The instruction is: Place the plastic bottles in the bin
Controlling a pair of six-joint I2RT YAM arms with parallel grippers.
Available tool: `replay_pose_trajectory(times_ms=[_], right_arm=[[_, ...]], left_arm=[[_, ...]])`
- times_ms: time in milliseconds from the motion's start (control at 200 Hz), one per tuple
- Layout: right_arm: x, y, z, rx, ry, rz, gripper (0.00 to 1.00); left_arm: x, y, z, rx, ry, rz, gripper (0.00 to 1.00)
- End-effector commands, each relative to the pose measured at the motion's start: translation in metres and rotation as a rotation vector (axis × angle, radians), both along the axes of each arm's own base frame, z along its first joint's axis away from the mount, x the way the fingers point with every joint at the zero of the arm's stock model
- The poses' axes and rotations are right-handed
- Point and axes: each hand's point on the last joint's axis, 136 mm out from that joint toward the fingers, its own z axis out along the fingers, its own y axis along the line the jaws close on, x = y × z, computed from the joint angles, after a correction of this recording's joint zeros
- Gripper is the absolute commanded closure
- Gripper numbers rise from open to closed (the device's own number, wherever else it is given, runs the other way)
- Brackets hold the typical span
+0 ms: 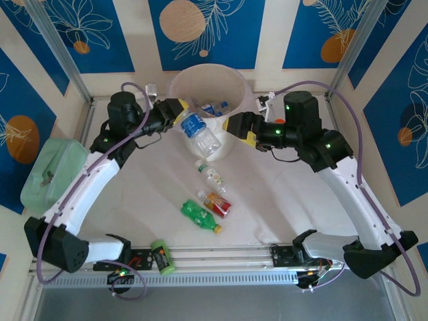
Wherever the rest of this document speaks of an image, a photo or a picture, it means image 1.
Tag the white round waste bin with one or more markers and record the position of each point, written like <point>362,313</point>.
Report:
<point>191,148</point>

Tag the left base wiring board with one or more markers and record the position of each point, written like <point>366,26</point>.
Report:
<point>115,278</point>

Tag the mint green zipper pouch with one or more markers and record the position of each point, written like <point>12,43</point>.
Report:
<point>53,174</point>

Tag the right base wiring board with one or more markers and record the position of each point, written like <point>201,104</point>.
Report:
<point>306,279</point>

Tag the grey metal panel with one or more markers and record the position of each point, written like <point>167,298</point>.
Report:
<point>214,304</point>

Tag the aluminium frame post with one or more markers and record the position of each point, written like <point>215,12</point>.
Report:
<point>64,57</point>
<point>353,50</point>

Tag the base wiring board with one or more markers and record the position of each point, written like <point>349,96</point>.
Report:
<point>115,278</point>
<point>306,279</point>

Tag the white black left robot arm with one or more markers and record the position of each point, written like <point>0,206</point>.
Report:
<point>83,190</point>

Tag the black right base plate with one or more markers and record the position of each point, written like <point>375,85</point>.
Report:
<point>281,255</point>

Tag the red yellow label bottle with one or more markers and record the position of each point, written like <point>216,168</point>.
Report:
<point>219,204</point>

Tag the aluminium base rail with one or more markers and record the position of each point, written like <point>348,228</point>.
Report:
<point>217,255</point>

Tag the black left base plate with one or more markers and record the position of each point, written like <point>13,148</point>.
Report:
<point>143,258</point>

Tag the green bottle yellow cap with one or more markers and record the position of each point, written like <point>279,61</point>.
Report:
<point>197,214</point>

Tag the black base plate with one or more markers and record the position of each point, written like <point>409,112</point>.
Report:
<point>281,255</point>
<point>143,258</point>

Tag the clear plastic bin liner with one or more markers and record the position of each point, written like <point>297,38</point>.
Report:
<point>207,82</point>

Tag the green cylindrical can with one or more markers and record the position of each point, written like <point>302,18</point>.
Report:
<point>162,257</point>

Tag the blue label white cap bottle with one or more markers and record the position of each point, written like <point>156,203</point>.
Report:
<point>194,125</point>

